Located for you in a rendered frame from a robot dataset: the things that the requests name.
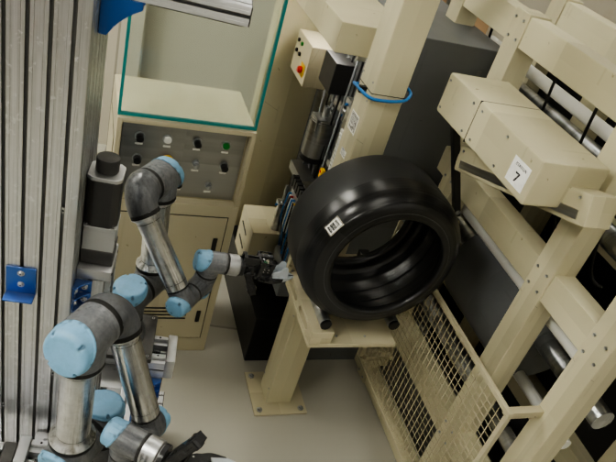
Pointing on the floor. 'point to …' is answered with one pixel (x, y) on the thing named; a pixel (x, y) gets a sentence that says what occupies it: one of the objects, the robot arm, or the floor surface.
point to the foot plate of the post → (271, 402)
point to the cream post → (398, 19)
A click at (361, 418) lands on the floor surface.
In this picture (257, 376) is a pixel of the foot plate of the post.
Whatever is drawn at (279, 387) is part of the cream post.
